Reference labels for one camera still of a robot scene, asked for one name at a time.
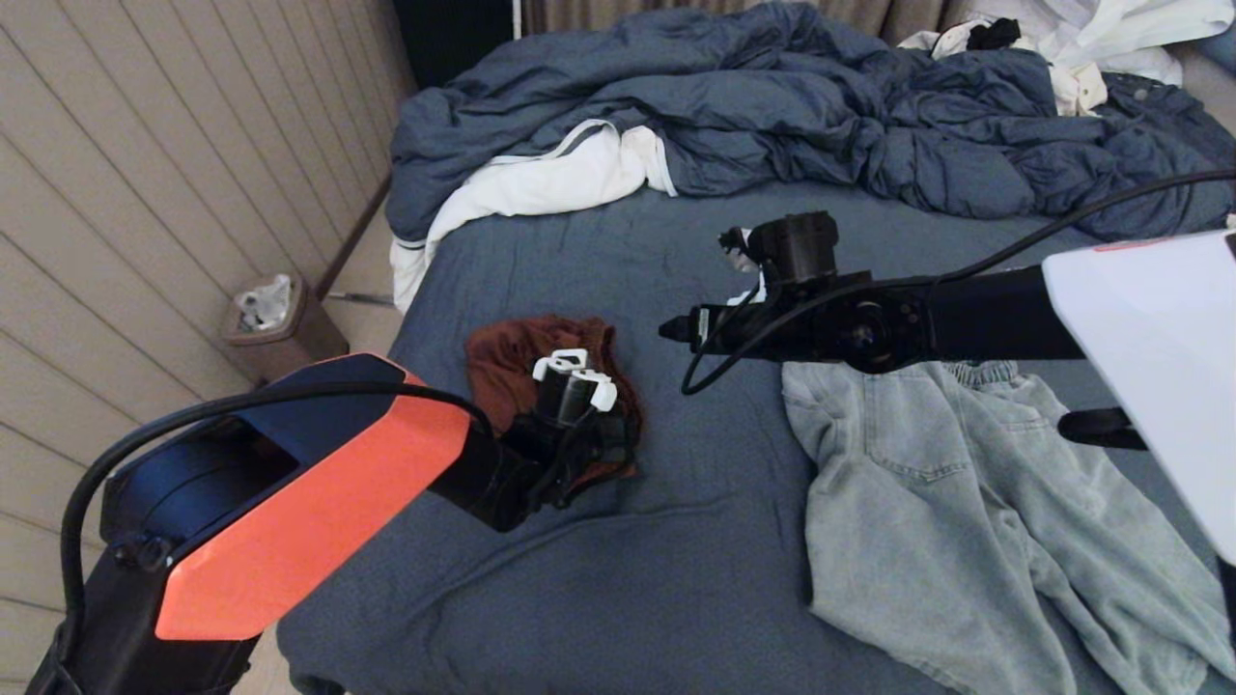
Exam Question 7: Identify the rust brown drawstring shorts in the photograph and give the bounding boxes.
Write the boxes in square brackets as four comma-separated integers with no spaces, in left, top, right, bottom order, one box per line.
[466,314,643,484]

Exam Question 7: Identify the light blue denim shorts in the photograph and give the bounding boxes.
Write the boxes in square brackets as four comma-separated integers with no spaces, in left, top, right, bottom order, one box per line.
[780,359,1236,695]

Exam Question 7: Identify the bed with blue sheet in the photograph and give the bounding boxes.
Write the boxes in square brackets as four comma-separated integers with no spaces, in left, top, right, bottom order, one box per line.
[275,179,1236,695]

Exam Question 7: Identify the dark blue crumpled duvet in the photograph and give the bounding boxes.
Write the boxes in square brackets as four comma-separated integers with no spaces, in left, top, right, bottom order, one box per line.
[386,3,1236,252]

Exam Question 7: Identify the brown trash bin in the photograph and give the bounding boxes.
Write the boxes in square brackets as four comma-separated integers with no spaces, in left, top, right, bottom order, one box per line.
[221,275,351,387]

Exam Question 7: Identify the beige curtain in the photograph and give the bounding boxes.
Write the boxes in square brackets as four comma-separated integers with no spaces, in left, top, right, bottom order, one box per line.
[521,0,976,47]

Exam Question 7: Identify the dark cabinet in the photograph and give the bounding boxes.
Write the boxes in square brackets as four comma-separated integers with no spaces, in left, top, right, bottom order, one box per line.
[393,0,515,93]

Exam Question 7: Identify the small black garment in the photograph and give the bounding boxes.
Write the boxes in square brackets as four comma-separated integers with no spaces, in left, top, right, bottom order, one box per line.
[966,17,1022,51]

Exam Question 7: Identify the white crumpled clothing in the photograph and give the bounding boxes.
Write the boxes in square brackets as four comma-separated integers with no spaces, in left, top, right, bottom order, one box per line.
[966,0,1236,86]

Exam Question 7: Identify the dark blue denim garment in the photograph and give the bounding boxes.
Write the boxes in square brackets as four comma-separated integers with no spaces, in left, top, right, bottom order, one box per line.
[1101,72,1236,151]

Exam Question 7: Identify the blue pillow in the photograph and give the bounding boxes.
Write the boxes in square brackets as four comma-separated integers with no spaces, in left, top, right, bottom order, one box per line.
[1193,19,1236,73]

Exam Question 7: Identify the black and white left wrist camera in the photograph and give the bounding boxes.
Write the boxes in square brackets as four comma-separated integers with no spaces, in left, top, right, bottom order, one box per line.
[531,347,619,426]

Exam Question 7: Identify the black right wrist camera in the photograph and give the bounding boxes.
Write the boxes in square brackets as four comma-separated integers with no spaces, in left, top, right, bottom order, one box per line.
[719,210,841,302]

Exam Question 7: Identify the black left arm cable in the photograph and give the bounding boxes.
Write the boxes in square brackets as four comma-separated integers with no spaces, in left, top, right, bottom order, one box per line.
[60,381,493,619]

